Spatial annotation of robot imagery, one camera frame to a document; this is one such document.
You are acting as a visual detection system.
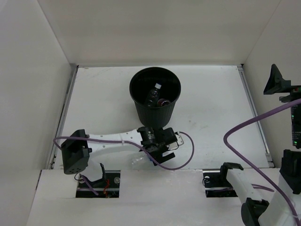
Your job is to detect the red label clear bottle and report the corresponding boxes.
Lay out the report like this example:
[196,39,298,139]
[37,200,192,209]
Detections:
[157,98,171,107]

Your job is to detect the aluminium table rail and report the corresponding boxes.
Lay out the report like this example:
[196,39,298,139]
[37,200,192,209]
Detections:
[237,65,275,168]
[46,64,79,170]

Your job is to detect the clear unlabelled plastic bottle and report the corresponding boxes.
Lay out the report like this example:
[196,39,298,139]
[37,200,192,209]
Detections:
[144,83,161,107]

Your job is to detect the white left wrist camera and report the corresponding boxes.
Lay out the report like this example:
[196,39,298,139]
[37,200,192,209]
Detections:
[167,132,184,151]

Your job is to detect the blue label clear bottle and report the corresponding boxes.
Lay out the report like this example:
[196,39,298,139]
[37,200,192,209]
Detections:
[131,152,153,170]

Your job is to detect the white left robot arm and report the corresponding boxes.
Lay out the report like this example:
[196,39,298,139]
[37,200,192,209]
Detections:
[60,127,183,188]

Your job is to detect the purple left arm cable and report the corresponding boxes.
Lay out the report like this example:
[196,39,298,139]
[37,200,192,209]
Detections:
[53,131,195,196]

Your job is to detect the left aluminium table rail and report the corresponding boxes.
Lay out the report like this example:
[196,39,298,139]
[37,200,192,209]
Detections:
[46,64,79,170]

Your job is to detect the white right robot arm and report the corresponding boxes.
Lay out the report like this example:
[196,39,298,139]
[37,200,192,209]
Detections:
[218,64,301,226]

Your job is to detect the right aluminium table rail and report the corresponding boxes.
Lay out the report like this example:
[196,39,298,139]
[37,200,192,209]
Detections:
[237,65,275,168]

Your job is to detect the black plastic waste bin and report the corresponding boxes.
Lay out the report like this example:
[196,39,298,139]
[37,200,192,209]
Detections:
[129,67,181,129]

